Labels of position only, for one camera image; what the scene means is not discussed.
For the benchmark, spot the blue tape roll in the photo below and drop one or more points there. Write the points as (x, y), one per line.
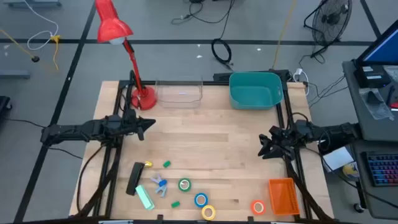
(196, 200)

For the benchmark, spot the red desk lamp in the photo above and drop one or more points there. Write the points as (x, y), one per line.
(112, 26)

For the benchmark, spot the yellow mini stapler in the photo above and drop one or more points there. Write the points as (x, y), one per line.
(149, 164)

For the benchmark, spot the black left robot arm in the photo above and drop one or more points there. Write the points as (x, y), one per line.
(77, 130)

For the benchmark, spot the black caster wheel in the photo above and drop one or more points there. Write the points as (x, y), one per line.
(358, 208)

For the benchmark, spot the grey desk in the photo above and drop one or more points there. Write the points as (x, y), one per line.
(360, 124)

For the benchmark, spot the grey keyboard tray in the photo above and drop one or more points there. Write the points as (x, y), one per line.
(360, 199)

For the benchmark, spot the mint green stapler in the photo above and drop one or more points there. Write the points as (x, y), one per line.
(144, 197)

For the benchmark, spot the grey metal stand foot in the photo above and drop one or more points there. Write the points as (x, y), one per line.
(14, 74)
(32, 3)

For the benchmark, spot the black stapler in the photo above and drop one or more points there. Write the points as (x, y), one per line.
(134, 180)

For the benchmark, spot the silver aluminium bracket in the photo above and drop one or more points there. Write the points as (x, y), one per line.
(116, 221)

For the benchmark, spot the black aluminium frame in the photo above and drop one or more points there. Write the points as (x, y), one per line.
(150, 82)

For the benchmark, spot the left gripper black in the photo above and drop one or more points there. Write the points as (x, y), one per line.
(132, 124)

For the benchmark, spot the black mini computer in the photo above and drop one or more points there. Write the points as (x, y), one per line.
(371, 79)

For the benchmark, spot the yellow tape roll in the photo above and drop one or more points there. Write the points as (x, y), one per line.
(202, 212)

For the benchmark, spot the teal plastic bin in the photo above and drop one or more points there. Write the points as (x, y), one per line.
(255, 93)

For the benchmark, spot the green mini stapler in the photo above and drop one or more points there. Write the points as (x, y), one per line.
(175, 204)
(167, 164)

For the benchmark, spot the white paper sheet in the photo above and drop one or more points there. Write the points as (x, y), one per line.
(337, 158)

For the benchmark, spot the black power strip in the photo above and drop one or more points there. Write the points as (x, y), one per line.
(222, 76)

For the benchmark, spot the black equipment case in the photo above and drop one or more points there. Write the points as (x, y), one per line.
(3, 105)

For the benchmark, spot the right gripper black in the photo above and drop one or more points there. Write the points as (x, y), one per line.
(284, 141)

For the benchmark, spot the yellow blue round object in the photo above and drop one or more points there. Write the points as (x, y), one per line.
(351, 170)

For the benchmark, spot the orange tape roll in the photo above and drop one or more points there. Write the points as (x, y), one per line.
(252, 207)

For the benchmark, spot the computer monitor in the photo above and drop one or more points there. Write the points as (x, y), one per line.
(384, 49)

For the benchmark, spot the green tape roll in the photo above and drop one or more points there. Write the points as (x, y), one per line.
(179, 184)

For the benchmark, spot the lavender staple remover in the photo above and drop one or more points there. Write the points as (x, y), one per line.
(155, 179)

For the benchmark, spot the black floor fan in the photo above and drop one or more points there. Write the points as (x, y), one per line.
(331, 18)

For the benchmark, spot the clear plastic bin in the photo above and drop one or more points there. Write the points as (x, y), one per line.
(178, 101)

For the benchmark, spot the backlit keyboard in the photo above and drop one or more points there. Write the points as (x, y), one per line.
(384, 169)

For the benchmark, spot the orange mesh basket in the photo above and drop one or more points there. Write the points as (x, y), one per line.
(283, 197)

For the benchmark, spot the light blue staple remover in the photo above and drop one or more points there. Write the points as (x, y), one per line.
(161, 190)

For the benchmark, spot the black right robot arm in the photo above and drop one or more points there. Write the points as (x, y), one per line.
(335, 132)

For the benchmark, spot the clear plastic bag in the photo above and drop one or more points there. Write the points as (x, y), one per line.
(377, 107)

